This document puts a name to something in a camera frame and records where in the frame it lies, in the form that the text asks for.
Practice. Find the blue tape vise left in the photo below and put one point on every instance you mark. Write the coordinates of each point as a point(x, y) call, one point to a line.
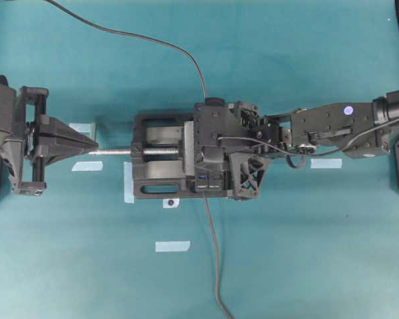
point(128, 183)

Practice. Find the blue tape strip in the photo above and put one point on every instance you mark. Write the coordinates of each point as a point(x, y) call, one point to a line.
point(326, 163)
point(172, 246)
point(88, 166)

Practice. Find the blue tape right strip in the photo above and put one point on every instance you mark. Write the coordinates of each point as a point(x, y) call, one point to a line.
point(326, 163)

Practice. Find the silver vise crank handle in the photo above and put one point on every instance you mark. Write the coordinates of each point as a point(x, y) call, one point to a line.
point(105, 152)

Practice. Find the black bench vise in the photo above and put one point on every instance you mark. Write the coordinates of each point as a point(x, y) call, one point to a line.
point(162, 154)

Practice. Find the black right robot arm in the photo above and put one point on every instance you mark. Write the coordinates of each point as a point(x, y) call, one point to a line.
point(359, 130)

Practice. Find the blue tape near handle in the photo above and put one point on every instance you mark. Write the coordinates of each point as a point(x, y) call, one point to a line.
point(83, 127)

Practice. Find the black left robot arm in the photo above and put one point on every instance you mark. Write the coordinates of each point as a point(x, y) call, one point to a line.
point(8, 98)

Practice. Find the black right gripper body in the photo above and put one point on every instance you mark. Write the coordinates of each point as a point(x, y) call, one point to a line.
point(249, 143)

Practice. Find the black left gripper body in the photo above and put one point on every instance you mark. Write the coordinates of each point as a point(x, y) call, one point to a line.
point(30, 105)

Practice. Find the blue tape bottom strip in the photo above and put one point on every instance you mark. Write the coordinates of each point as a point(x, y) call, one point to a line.
point(172, 246)

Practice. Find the black multiport USB hub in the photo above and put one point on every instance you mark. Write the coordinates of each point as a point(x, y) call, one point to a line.
point(209, 123)

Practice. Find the small tape with black dot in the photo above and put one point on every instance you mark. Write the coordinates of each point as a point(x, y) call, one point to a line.
point(170, 203)

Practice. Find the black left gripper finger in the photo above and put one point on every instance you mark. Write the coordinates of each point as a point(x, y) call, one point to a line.
point(54, 153)
point(54, 128)

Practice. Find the blue tape left strip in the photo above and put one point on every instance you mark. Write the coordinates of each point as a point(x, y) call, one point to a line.
point(88, 166)

